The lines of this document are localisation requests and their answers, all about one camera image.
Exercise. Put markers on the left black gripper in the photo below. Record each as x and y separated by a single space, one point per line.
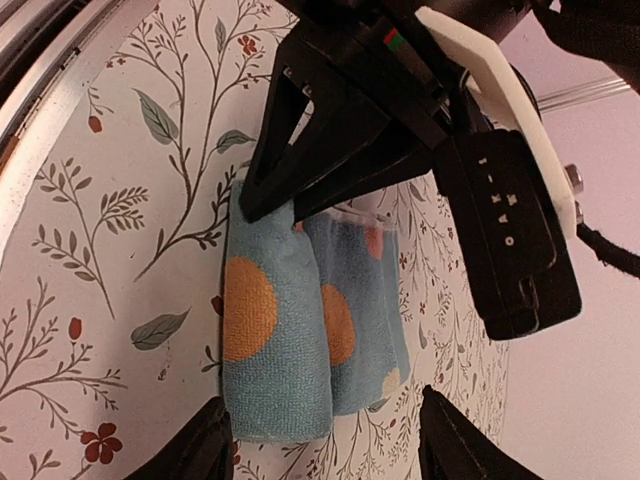
403 88

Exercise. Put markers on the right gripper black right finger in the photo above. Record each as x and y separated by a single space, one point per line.
452 447

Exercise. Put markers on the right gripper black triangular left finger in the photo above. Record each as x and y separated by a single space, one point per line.
201 450

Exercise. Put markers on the light blue orange dotted towel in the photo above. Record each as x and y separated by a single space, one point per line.
311 326

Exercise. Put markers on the floral patterned tablecloth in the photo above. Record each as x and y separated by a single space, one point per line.
110 284

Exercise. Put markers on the front aluminium rail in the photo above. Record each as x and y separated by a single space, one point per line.
51 52

